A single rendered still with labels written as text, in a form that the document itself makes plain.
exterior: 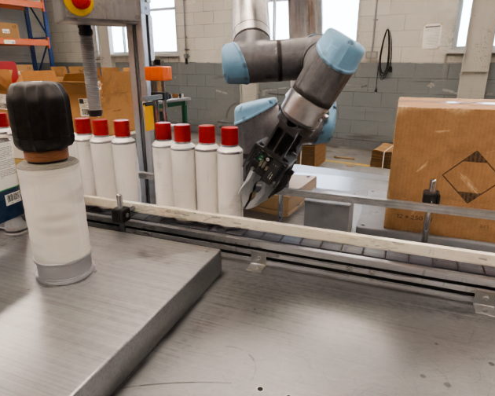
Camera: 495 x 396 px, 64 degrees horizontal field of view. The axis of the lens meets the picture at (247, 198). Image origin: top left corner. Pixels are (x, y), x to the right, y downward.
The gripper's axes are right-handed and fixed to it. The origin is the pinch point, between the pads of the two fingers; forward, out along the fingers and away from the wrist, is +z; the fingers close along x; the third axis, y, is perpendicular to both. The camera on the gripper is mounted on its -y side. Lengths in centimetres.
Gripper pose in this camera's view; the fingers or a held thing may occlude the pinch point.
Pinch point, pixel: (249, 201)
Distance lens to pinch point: 81.3
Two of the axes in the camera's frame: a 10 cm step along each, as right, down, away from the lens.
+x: 8.1, 5.7, -1.4
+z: -4.6, 7.6, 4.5
